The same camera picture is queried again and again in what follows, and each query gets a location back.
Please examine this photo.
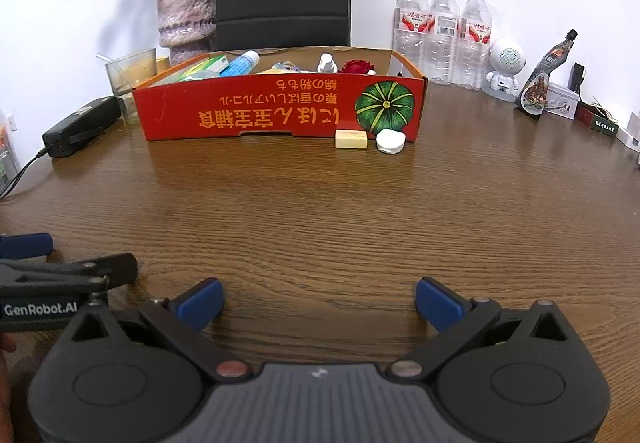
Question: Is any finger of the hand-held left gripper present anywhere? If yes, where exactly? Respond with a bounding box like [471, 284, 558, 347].
[0, 232, 54, 260]
[0, 252, 139, 298]

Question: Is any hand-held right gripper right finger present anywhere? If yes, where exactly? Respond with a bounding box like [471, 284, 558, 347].
[387, 275, 570, 381]

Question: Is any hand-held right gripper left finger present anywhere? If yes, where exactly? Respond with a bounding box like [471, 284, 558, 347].
[69, 277, 253, 381]

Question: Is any white round case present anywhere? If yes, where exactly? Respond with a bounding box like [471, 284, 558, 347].
[375, 129, 407, 155]

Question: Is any red cardboard box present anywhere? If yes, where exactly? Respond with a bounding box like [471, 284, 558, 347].
[131, 46, 429, 144]

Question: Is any wooden desktop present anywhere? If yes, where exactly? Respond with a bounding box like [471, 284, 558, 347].
[0, 73, 640, 443]

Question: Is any clear plastic storage box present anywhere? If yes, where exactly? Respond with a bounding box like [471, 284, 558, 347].
[0, 110, 21, 184]

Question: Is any black power adapter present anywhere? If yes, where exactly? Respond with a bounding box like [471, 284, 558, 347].
[42, 96, 123, 159]

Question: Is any beige wooden block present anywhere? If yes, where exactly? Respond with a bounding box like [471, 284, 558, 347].
[335, 129, 369, 151]

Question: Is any clear plastic cup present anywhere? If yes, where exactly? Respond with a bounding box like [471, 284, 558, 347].
[105, 48, 158, 124]

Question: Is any green yellow carton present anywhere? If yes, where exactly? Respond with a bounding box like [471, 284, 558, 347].
[177, 56, 228, 82]

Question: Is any light blue white-capped tube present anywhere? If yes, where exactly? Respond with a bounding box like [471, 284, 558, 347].
[220, 50, 261, 78]

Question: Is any white printed tin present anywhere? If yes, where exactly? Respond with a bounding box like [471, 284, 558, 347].
[545, 83, 583, 116]

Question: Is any dark red box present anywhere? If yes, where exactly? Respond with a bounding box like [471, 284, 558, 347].
[575, 100, 621, 139]

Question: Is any dark spouted pouch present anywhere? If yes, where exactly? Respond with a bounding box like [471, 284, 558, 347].
[515, 29, 579, 120]

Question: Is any red fabric flower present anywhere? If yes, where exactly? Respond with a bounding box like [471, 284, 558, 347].
[337, 58, 377, 75]

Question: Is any white robot-shaped speaker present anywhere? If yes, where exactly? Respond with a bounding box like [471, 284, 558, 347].
[482, 38, 528, 103]

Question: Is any small white box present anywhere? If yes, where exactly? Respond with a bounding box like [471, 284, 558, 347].
[617, 112, 640, 151]

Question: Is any clear water bottle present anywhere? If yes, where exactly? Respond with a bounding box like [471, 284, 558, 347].
[392, 0, 431, 81]
[425, 0, 461, 86]
[455, 0, 493, 91]

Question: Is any purple ceramic vase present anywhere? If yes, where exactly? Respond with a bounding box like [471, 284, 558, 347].
[155, 0, 217, 66]

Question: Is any black power cable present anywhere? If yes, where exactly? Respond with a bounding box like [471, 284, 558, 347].
[0, 148, 51, 199]

